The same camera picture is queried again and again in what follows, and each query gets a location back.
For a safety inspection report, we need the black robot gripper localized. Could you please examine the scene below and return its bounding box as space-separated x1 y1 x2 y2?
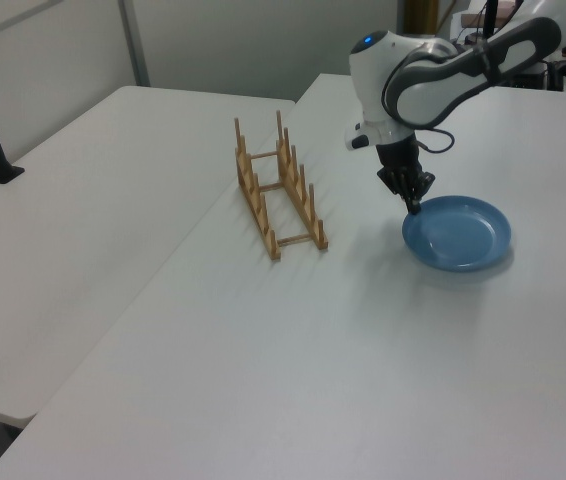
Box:
375 137 436 216

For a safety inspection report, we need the blue round plate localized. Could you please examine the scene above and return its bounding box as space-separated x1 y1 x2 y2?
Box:
401 194 513 273

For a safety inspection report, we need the wooden plate rack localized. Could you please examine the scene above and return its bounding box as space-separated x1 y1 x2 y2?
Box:
233 110 331 263

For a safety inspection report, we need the black background device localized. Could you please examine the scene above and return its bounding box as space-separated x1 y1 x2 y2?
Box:
511 58 566 92

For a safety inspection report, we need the black background pole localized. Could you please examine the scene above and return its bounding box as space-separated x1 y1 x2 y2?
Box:
482 0 502 39

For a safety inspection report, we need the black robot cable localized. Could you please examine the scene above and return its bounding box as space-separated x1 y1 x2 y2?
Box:
381 43 458 155

